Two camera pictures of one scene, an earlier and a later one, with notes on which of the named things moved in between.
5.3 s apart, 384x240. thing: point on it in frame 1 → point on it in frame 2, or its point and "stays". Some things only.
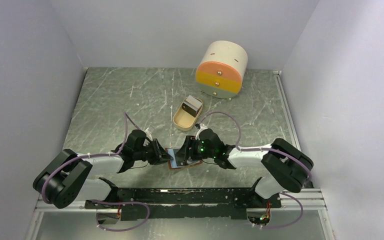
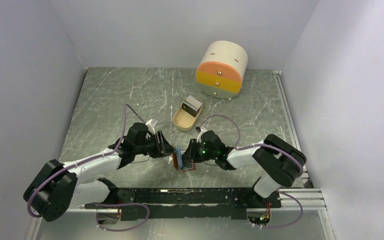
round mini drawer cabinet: [219, 73] stays
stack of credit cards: [191, 105] stays
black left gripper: [160, 155] → [163, 148]
